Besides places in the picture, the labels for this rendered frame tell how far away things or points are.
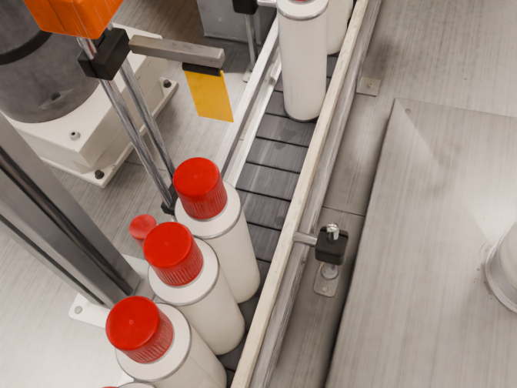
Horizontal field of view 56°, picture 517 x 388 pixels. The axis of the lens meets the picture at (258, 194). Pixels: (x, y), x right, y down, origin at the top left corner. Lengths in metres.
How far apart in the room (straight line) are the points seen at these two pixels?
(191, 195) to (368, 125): 0.39
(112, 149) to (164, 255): 0.37
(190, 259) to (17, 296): 0.37
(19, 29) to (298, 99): 0.31
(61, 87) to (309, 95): 0.29
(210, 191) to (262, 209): 0.23
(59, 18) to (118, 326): 0.18
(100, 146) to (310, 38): 0.29
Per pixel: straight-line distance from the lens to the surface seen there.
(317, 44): 0.53
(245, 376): 0.46
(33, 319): 0.64
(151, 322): 0.30
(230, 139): 0.50
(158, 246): 0.32
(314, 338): 0.55
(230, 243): 0.38
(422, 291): 0.52
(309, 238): 0.50
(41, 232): 0.42
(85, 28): 0.32
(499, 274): 0.52
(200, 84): 0.36
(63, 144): 0.63
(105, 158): 0.67
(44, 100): 0.65
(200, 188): 0.33
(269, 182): 0.57
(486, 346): 0.52
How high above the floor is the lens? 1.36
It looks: 59 degrees down
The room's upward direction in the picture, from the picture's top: 11 degrees counter-clockwise
